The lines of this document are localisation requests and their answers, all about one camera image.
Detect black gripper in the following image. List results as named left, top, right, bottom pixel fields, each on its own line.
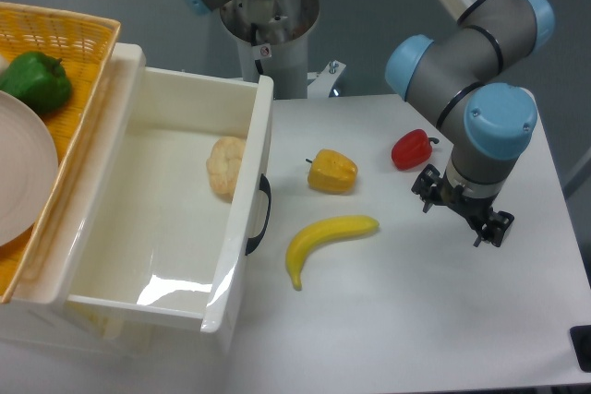
left=411, top=164, right=514, bottom=247

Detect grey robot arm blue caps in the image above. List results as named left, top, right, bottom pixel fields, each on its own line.
left=185, top=0, right=555, bottom=245

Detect white top drawer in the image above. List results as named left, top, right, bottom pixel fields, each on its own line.
left=49, top=43, right=275, bottom=334

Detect white drawer cabinet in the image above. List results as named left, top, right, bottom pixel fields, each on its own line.
left=0, top=42, right=240, bottom=358

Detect red bell pepper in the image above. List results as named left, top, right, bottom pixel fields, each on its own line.
left=391, top=129, right=440, bottom=171

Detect yellow bell pepper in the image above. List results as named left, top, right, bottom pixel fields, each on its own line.
left=306, top=149, right=358, bottom=194

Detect yellow banana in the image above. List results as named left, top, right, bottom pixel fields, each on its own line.
left=284, top=215, right=380, bottom=291

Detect black object at table edge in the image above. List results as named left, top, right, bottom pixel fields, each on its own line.
left=570, top=325, right=591, bottom=373

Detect beige bread roll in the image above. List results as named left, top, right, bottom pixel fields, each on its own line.
left=206, top=137, right=246, bottom=200

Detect yellow woven basket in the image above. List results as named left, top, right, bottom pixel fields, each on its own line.
left=1, top=2, right=121, bottom=304

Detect pink round plate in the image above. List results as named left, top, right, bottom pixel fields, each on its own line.
left=1, top=92, right=58, bottom=245

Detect green bell pepper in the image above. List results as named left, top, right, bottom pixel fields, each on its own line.
left=1, top=51, right=72, bottom=115

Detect black drawer handle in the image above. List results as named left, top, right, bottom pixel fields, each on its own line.
left=245, top=173, right=272, bottom=256

